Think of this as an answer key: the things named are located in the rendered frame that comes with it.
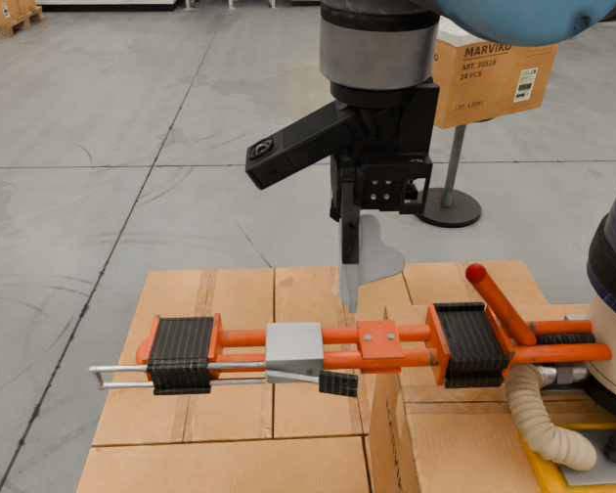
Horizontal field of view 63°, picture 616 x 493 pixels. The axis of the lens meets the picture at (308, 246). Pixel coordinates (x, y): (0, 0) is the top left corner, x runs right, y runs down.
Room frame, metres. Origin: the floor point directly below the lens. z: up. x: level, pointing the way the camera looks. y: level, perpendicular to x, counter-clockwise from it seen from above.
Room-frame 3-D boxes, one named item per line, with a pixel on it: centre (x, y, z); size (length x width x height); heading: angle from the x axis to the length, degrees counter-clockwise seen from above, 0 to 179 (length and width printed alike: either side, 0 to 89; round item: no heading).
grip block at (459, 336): (0.43, -0.20, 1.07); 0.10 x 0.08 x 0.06; 2
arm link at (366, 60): (0.41, -0.05, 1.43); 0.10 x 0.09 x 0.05; 2
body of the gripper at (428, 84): (0.41, -0.06, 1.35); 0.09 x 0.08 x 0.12; 92
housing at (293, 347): (0.42, 0.02, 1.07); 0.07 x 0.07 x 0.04; 2
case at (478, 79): (2.41, -0.78, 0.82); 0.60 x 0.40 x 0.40; 116
